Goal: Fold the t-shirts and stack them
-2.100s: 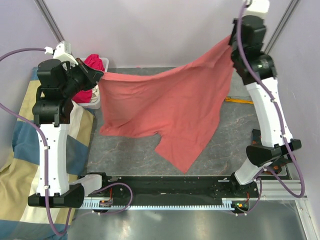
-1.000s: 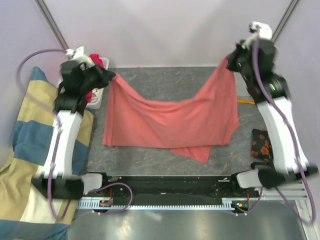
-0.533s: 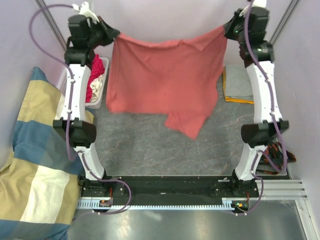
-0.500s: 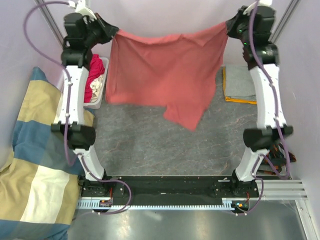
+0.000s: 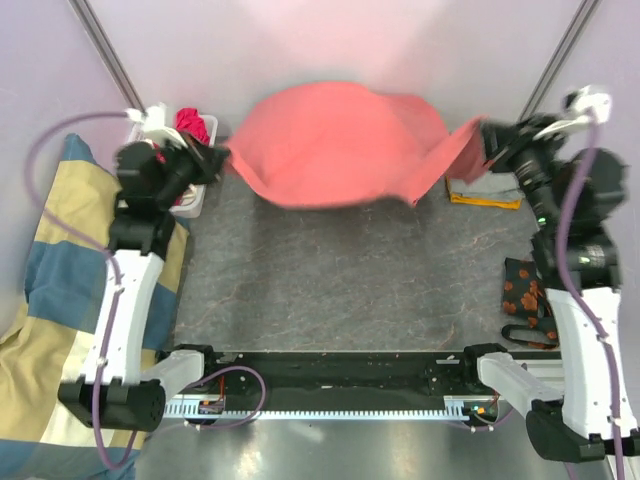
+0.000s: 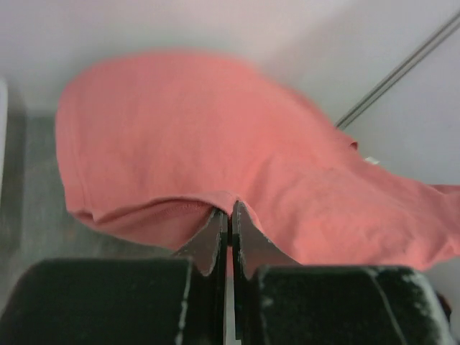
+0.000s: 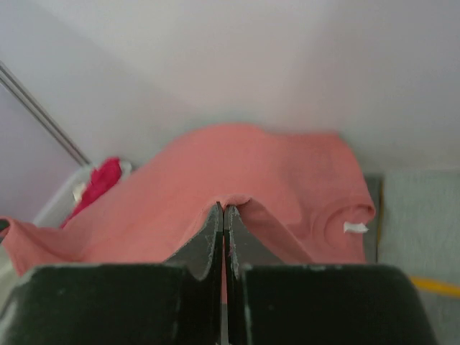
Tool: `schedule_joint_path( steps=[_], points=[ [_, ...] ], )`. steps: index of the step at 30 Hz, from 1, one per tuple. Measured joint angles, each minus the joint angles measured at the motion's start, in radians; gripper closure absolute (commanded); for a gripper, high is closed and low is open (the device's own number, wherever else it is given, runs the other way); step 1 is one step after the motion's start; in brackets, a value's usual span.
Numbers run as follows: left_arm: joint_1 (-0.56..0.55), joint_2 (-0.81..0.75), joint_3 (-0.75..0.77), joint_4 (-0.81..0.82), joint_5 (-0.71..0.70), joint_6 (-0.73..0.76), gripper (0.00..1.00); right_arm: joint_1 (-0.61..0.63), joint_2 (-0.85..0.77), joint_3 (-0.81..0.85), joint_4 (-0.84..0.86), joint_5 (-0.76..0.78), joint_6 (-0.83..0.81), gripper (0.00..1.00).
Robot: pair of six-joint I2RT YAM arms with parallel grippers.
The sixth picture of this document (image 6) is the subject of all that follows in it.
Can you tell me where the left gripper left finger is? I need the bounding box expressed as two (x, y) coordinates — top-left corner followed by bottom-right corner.
(1, 210), (228, 344)

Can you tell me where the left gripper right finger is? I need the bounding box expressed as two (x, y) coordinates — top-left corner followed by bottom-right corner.
(231, 202), (456, 344)

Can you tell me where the salmon pink t shirt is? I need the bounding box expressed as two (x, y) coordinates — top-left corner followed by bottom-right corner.
(55, 51), (459, 270)

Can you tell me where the right aluminium frame post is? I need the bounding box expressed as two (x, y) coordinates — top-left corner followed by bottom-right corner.
(335, 10), (460, 129)

